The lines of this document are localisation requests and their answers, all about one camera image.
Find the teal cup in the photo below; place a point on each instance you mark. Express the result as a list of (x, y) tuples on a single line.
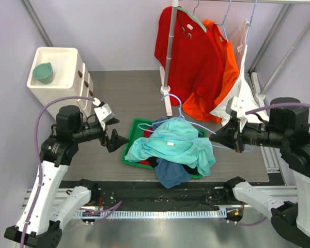
[(43, 73)]

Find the black t shirt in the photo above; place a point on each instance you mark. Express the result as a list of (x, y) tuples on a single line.
[(192, 171)]

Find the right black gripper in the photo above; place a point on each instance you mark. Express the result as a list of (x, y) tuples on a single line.
[(231, 135)]

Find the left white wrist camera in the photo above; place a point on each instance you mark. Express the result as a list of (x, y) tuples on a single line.
[(103, 112)]

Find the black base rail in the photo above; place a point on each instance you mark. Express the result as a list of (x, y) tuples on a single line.
[(152, 196)]

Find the red t shirt in tray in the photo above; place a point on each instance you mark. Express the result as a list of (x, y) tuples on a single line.
[(147, 133)]

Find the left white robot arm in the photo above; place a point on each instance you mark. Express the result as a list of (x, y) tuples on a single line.
[(42, 225)]

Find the white clothes rack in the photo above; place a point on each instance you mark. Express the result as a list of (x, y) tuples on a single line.
[(164, 72)]

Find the green plastic tray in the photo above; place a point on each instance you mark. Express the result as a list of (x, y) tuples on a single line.
[(135, 133)]

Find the green plastic hanger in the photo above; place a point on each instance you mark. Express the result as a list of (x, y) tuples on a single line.
[(190, 14)]

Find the light teal t shirt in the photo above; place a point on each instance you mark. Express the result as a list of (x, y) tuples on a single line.
[(206, 159)]

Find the white slotted cable duct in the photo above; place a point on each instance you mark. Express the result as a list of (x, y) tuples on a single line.
[(126, 215)]

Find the hanging white tank top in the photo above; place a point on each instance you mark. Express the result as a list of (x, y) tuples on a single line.
[(234, 83)]

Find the dark blue t shirt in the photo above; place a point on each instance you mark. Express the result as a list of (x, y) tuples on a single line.
[(170, 173)]

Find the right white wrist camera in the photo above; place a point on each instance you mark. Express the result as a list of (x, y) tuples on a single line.
[(235, 107)]

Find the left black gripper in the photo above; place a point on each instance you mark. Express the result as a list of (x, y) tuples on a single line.
[(115, 140)]

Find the hanging orange t shirt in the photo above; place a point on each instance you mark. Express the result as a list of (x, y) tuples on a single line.
[(219, 81)]

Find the hanging red t shirt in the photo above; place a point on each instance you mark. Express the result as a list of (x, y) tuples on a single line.
[(191, 52)]

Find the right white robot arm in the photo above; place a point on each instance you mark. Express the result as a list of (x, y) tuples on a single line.
[(287, 130)]

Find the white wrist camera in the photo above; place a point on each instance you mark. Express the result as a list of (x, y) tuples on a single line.
[(235, 107), (103, 112)]

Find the white drawer cabinet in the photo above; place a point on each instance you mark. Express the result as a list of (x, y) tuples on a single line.
[(71, 77)]

